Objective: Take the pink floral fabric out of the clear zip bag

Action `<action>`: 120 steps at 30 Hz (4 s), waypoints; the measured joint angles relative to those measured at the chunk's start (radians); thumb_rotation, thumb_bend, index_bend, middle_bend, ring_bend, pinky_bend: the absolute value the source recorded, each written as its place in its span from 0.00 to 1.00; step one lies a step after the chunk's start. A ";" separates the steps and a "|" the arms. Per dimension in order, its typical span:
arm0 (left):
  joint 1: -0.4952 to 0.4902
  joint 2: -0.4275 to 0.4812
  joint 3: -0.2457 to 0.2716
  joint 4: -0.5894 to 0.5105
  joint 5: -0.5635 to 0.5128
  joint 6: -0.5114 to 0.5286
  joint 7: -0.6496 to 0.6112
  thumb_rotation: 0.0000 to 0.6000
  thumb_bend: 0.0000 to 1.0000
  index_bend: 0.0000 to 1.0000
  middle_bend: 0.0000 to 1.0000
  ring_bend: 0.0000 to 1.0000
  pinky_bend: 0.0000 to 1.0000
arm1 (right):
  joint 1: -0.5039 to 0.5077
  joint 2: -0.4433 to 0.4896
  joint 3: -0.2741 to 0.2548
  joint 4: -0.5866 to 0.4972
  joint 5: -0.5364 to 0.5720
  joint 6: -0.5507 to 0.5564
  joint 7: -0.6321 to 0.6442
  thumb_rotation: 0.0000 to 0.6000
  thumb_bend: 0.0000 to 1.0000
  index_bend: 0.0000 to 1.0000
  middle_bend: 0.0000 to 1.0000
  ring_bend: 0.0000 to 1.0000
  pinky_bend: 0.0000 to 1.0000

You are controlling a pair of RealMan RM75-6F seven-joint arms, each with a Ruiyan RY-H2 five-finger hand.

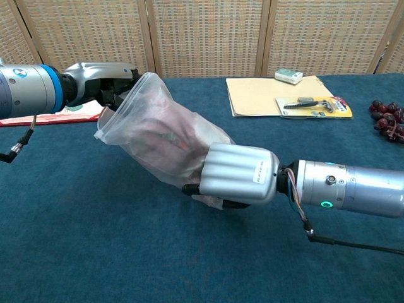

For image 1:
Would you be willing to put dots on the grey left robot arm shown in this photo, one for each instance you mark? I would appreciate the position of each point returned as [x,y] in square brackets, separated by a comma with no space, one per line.
[28,90]

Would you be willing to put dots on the transparent plastic bag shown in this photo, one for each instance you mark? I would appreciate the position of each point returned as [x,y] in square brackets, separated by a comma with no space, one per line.
[142,104]

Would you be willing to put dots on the woven bamboo folding screen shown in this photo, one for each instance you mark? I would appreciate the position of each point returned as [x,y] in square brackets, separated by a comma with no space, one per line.
[205,34]

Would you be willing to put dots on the blue felt table mat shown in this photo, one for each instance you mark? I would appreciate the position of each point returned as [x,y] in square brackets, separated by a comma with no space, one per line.
[126,246]

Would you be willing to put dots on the small white green box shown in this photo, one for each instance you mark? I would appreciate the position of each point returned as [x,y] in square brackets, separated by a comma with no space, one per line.
[288,75]

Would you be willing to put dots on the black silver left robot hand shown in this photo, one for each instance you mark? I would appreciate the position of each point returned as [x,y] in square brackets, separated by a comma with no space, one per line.
[91,74]

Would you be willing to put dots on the tan manila folder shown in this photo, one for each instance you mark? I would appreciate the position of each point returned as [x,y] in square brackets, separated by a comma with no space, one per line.
[252,94]

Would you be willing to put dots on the dark red grape bunch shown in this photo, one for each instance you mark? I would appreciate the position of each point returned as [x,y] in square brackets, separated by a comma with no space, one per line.
[386,121]

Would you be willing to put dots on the red framed certificate folder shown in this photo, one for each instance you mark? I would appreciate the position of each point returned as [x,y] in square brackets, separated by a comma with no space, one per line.
[63,116]

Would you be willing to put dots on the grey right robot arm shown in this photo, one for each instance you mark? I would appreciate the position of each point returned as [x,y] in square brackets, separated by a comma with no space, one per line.
[353,187]

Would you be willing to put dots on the yellow razor blister pack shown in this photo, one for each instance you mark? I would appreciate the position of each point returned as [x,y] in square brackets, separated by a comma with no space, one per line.
[315,109]

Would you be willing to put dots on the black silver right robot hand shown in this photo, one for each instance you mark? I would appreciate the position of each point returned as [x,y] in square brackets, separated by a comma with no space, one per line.
[236,173]

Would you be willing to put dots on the pink item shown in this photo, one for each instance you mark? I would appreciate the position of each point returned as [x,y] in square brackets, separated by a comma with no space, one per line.
[161,135]

